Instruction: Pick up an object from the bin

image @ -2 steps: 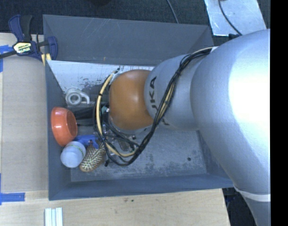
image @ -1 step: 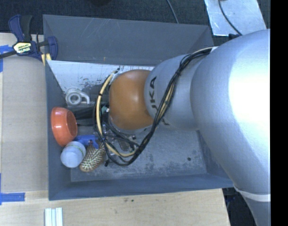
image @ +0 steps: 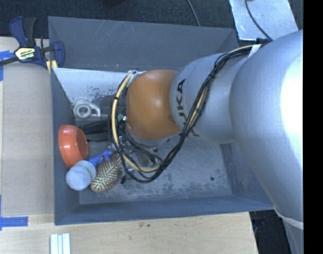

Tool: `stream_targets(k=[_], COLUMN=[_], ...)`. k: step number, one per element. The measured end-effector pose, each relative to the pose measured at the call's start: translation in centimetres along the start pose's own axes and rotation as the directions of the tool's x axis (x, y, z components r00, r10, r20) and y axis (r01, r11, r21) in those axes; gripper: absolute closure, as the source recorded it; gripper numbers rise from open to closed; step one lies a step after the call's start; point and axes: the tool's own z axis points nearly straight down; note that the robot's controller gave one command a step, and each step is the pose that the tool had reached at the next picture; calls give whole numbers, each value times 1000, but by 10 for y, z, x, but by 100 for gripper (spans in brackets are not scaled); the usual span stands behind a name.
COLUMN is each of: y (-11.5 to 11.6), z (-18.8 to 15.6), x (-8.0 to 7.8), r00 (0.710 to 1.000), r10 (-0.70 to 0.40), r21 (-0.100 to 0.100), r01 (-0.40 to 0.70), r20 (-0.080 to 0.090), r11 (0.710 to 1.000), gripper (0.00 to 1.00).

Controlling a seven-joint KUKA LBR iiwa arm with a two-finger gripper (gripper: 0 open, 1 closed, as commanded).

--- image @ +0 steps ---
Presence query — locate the wooden hairbrush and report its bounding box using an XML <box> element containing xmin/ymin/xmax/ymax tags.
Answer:
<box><xmin>89</xmin><ymin>153</ymin><xmax>125</xmax><ymax>193</ymax></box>

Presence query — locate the blue plastic toy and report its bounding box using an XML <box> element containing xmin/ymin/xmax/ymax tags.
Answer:
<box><xmin>87</xmin><ymin>149</ymin><xmax>114</xmax><ymax>168</ymax></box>

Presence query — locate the grey metal bin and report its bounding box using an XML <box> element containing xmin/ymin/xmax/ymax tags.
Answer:
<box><xmin>47</xmin><ymin>16</ymin><xmax>274</xmax><ymax>226</ymax></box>

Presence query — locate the white plastic bottle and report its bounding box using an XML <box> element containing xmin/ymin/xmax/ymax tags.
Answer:
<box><xmin>65</xmin><ymin>159</ymin><xmax>97</xmax><ymax>192</ymax></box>

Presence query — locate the orange plastic bowl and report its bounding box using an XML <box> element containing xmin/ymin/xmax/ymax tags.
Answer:
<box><xmin>58</xmin><ymin>124</ymin><xmax>89</xmax><ymax>169</ymax></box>

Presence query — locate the pale wood flat board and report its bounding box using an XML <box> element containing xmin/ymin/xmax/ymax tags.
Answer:
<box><xmin>1</xmin><ymin>61</ymin><xmax>56</xmax><ymax>217</ymax></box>

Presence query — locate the white ring-shaped holder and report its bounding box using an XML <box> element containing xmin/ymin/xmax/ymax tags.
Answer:
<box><xmin>72</xmin><ymin>98</ymin><xmax>102</xmax><ymax>120</ymax></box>

